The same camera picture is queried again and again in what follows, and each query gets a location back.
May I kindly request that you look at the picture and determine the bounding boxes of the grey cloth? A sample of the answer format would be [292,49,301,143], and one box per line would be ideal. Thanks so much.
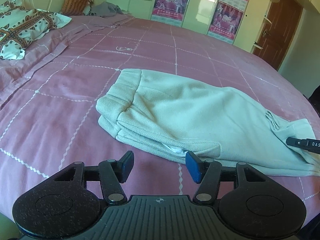
[89,1,131,18]

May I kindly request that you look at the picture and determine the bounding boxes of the pink pillow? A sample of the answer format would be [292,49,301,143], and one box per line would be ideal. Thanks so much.
[84,14,136,32]
[0,26,87,103]

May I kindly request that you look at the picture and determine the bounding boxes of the white brown patterned pillow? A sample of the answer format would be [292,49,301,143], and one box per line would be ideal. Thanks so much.
[0,0,72,60]

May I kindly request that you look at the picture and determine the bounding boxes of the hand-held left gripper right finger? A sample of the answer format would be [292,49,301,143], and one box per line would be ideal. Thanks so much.
[185,151,272,204]

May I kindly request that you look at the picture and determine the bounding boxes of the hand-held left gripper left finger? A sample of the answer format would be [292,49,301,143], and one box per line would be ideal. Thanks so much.
[49,151,135,205]

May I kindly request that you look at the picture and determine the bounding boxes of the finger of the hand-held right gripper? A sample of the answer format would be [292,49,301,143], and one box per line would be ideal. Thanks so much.
[286,136,320,153]

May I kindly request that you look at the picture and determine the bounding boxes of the black jacket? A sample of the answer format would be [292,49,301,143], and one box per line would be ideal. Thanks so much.
[309,85,320,112]

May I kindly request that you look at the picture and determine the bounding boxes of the pink checked bed sheet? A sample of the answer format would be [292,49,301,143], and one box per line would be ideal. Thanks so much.
[0,14,320,222]

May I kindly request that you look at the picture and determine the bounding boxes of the cream wardrobe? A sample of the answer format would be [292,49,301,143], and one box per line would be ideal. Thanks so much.
[106,0,275,54]

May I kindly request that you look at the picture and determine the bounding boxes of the white pants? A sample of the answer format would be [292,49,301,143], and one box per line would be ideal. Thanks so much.
[96,68,320,177]

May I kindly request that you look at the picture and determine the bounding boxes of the cream corner shelf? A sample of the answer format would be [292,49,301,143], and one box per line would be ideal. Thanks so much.
[252,0,280,50]

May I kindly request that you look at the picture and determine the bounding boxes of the brown wooden door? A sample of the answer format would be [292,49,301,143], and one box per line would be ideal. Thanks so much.
[252,0,304,72]

